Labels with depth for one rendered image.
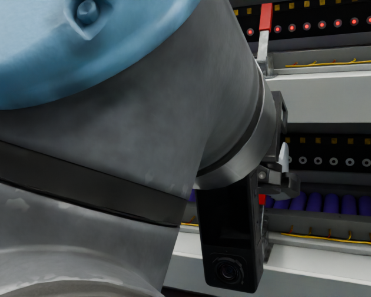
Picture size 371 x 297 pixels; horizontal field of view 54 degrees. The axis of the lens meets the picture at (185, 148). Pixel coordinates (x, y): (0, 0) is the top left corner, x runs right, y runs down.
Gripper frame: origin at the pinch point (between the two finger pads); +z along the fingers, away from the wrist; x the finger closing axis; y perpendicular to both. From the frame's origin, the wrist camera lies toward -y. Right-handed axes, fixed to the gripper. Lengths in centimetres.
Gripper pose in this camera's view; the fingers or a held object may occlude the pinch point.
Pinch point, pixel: (262, 195)
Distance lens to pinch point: 43.6
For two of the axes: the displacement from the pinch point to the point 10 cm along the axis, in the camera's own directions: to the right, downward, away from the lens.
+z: 3.8, 2.5, 8.9
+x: -9.2, -0.3, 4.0
